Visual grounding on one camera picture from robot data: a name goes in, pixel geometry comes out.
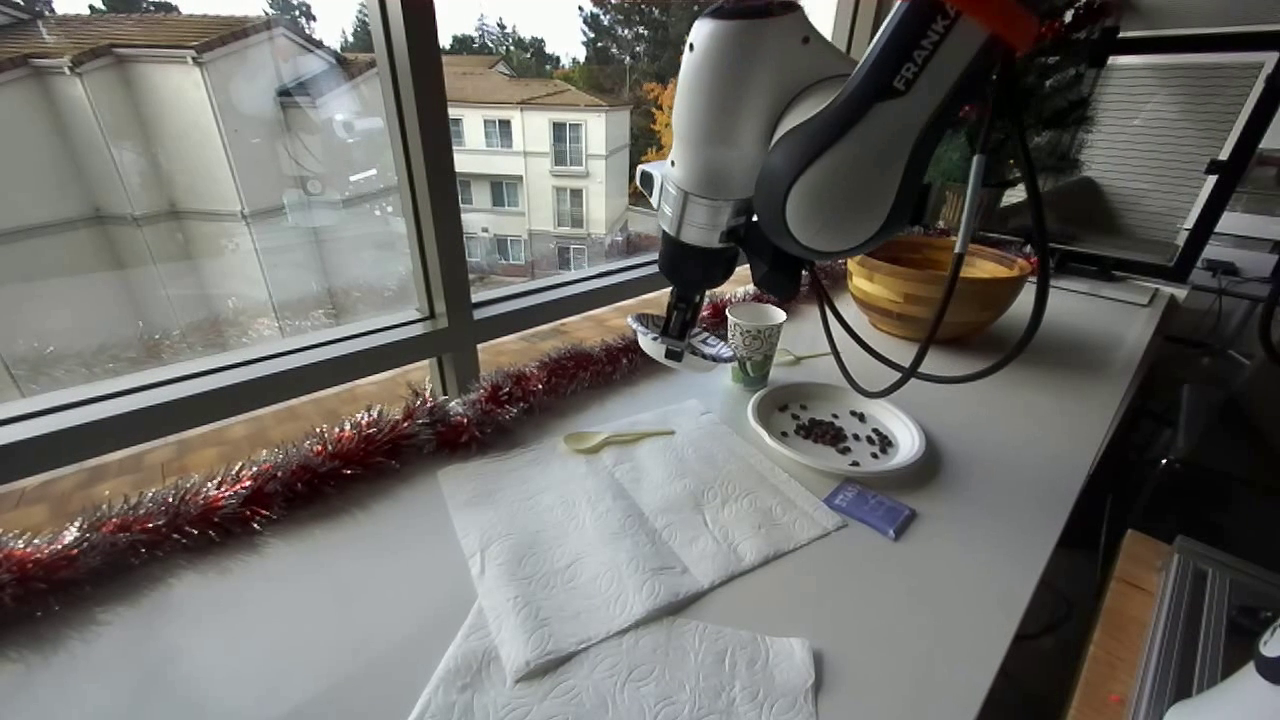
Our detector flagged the large wooden bowl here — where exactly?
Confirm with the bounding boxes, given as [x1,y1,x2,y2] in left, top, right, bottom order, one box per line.
[847,235,1032,339]

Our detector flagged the flat white paper towel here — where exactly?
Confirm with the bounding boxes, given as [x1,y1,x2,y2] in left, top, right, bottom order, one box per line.
[408,607,819,720]

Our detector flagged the white paper plate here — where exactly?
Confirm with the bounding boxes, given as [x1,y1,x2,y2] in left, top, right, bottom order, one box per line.
[747,380,926,479]

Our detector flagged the aluminium rail frame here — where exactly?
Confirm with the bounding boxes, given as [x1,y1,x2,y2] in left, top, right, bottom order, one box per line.
[1126,534,1280,720]

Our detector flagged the small blue patterned paper bowl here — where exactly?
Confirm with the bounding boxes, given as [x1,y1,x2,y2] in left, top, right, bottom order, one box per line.
[629,311,730,370]

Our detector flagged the cream plastic spoon on napkin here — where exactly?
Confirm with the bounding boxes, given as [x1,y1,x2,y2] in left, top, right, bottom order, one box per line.
[560,427,674,455]

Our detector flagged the cream plastic spoon near bowl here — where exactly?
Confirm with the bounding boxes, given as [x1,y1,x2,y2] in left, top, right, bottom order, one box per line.
[774,351,832,369]

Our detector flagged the folded white paper towel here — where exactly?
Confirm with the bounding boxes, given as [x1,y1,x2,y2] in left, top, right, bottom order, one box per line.
[438,424,835,680]

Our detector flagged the dark coffee beans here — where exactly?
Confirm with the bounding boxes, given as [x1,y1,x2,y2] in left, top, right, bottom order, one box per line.
[780,405,894,459]

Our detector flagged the small christmas tree in pot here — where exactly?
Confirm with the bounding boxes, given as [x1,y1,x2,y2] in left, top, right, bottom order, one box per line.
[923,0,1123,228]

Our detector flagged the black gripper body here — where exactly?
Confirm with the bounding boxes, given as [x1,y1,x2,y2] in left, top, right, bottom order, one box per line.
[660,235,735,307]

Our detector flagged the patterned paper cup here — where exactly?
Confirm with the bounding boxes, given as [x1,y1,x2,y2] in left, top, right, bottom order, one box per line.
[728,305,788,387]

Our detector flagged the red silver tinsel garland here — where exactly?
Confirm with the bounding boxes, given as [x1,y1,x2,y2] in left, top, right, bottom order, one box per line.
[0,292,662,613]

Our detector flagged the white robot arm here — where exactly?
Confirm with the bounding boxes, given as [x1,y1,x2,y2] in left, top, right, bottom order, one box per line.
[635,0,1054,364]

